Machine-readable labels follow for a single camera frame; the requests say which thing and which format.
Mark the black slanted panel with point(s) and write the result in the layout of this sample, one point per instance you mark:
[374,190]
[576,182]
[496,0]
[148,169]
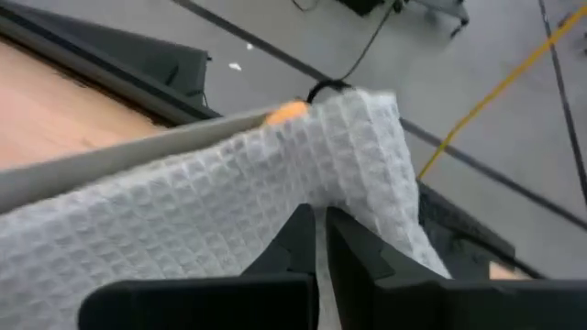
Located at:
[160,64]

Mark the grey wheeled stand base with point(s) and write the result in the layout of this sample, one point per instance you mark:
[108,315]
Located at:
[440,7]

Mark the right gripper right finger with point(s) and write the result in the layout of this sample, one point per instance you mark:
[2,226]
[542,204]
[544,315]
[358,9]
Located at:
[367,293]

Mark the black perforated panel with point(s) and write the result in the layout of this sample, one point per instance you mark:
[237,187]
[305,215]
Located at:
[458,220]

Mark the grey waffle towel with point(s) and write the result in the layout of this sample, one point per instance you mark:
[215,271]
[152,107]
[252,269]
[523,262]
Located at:
[206,192]

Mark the orange cloth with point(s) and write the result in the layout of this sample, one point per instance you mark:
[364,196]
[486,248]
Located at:
[286,113]

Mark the black aluminium table frame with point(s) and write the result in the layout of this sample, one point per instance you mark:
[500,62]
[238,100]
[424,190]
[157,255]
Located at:
[69,50]

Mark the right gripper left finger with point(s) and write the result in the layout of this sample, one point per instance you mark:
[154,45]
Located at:
[284,275]

